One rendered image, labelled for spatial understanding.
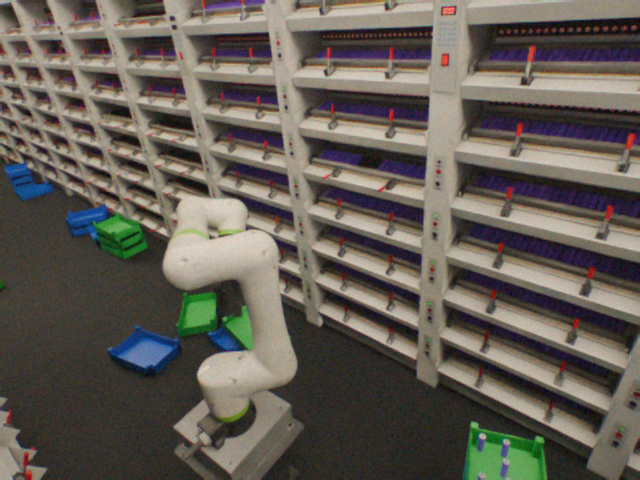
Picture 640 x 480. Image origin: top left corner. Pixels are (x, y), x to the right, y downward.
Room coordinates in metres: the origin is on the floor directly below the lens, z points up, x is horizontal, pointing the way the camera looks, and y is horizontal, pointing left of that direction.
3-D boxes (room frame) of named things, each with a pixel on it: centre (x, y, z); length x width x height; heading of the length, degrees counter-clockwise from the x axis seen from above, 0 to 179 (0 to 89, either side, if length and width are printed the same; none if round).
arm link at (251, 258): (0.92, 0.22, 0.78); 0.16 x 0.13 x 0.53; 104
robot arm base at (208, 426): (0.85, 0.40, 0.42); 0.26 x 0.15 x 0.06; 137
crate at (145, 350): (1.62, 1.02, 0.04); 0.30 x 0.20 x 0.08; 62
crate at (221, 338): (1.70, 0.52, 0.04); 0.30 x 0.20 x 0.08; 138
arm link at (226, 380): (0.89, 0.35, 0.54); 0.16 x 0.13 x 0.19; 104
